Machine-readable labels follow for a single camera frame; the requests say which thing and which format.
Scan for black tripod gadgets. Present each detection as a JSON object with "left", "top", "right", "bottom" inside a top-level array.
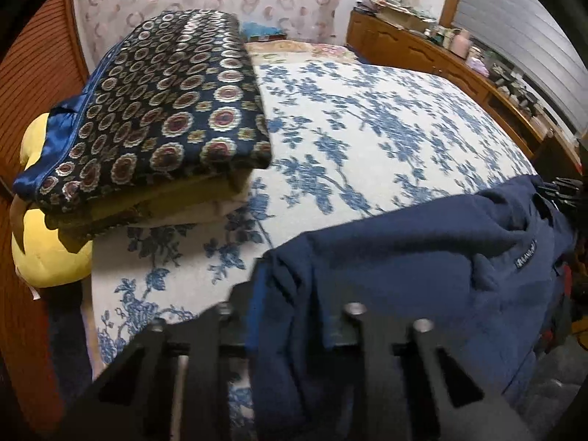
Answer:
[{"left": 487, "top": 50, "right": 556, "bottom": 120}]

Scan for wooden louvred wardrobe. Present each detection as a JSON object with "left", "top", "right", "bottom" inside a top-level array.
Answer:
[{"left": 0, "top": 0, "right": 93, "bottom": 428}]

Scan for yellow plush toy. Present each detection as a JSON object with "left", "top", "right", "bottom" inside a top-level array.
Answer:
[{"left": 10, "top": 112, "right": 95, "bottom": 288}]

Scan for pink floral blanket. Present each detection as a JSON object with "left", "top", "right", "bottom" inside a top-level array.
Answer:
[{"left": 243, "top": 39, "right": 359, "bottom": 65}]

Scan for pink bottle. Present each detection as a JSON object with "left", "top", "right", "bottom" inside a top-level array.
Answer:
[{"left": 450, "top": 29, "right": 470, "bottom": 58}]

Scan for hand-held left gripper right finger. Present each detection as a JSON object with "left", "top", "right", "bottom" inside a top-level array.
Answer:
[{"left": 328, "top": 305, "right": 534, "bottom": 441}]

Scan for wooden sideboard cabinet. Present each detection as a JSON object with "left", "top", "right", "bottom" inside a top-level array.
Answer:
[{"left": 345, "top": 9, "right": 584, "bottom": 175}]

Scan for blue floral bedspread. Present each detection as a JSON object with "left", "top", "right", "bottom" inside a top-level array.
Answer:
[{"left": 89, "top": 62, "right": 540, "bottom": 441}]

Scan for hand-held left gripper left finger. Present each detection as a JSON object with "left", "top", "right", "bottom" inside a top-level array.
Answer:
[{"left": 69, "top": 280, "right": 255, "bottom": 441}]

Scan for dark medallion patterned folded cloth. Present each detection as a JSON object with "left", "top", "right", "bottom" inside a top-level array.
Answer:
[{"left": 13, "top": 9, "right": 273, "bottom": 214}]

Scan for navy printed t-shirt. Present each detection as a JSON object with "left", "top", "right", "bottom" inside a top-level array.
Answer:
[{"left": 245, "top": 175, "right": 577, "bottom": 441}]

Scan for purple pouch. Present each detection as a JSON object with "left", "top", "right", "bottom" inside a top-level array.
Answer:
[{"left": 465, "top": 53, "right": 490, "bottom": 74}]

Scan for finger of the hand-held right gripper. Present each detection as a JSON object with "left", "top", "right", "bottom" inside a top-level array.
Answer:
[{"left": 535, "top": 177, "right": 588, "bottom": 214}]

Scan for blue box by curtain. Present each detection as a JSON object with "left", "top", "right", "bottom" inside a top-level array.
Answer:
[{"left": 241, "top": 22, "right": 283, "bottom": 40}]

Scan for open cardboard box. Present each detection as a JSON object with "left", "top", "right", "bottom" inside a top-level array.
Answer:
[{"left": 377, "top": 2, "right": 437, "bottom": 33}]

